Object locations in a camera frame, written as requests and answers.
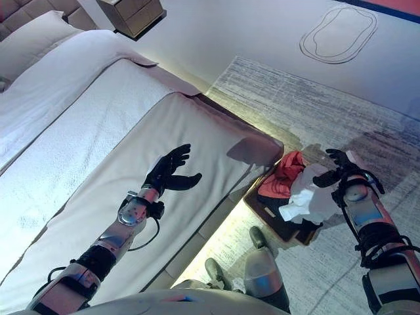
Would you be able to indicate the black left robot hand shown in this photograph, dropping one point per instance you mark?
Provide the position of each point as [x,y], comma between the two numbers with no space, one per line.
[162,174]

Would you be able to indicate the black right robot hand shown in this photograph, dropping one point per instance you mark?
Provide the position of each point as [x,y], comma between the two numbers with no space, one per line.
[346,162]

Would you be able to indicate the white garment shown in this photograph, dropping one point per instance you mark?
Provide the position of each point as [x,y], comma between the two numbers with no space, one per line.
[308,197]

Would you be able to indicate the red garment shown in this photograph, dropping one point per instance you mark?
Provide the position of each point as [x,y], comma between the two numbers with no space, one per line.
[282,177]

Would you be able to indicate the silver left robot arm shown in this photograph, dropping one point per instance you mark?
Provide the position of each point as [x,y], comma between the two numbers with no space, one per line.
[115,239]

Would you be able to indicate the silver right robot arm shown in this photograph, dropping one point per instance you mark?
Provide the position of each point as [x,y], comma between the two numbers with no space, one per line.
[370,216]

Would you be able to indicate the woven wicker basket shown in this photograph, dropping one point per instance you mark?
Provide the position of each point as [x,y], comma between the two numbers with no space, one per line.
[269,216]

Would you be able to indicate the grey streaked rug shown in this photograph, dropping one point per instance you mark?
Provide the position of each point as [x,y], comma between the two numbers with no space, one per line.
[311,108]

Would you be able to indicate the white textured bedspread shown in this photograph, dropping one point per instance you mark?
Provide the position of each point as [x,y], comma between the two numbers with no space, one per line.
[82,138]

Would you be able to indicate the grey robot torso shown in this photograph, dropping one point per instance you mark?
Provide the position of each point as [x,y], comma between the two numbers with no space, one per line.
[180,305]

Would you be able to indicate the silver right robot leg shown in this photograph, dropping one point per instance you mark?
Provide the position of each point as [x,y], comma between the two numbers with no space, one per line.
[262,272]

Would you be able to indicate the white duvet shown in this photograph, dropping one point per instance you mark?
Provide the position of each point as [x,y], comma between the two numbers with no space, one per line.
[49,82]

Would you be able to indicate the wooden nightstand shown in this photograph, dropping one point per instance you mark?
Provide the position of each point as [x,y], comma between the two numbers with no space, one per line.
[134,16]

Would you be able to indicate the beige pillow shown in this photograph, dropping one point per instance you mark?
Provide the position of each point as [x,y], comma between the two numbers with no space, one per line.
[29,42]

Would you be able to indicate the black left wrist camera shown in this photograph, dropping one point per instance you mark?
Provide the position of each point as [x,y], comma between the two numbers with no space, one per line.
[157,210]

